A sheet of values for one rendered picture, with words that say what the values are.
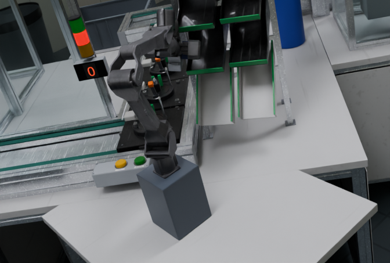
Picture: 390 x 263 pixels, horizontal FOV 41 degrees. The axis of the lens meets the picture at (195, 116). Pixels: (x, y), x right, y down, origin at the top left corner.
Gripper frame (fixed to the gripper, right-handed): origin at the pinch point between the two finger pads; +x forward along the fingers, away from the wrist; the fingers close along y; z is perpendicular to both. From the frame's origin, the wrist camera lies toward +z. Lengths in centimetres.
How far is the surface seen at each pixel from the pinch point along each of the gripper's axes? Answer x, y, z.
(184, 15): 0.4, -2.4, 12.3
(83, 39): 12.9, 37.4, 5.5
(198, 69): 6.4, -7.3, -4.9
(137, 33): 125, 46, 31
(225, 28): 9.4, -15.8, 10.2
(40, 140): 35, 61, -33
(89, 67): 18.6, 36.5, -3.9
